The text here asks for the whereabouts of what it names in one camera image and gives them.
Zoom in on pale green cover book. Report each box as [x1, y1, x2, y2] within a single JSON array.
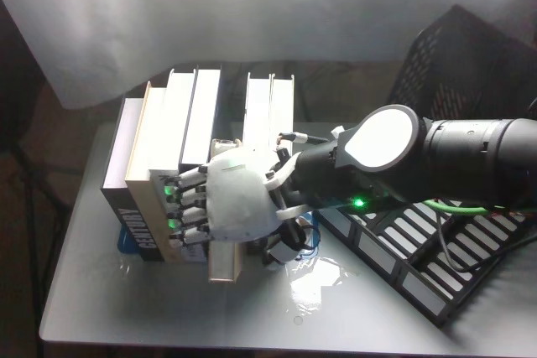
[[269, 73, 298, 153]]

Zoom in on black camera cable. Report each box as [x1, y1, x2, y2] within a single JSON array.
[[276, 131, 331, 146]]

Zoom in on green robot cable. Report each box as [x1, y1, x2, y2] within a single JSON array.
[[423, 197, 508, 217]]

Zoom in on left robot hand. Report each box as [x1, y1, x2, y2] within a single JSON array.
[[165, 148, 314, 269]]

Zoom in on cream cover book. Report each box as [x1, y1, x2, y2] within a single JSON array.
[[124, 80, 182, 263]]

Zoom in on black Century book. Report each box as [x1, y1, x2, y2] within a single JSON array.
[[99, 96, 165, 262]]

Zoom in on black plastic file rack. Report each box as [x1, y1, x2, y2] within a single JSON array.
[[314, 3, 537, 328]]

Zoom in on blue plastic bookend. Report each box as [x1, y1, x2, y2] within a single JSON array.
[[116, 223, 143, 255], [293, 211, 322, 261]]

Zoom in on white cloth backdrop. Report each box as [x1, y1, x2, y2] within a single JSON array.
[[0, 0, 537, 112]]

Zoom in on black cover book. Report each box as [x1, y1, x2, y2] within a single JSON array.
[[178, 65, 223, 171]]

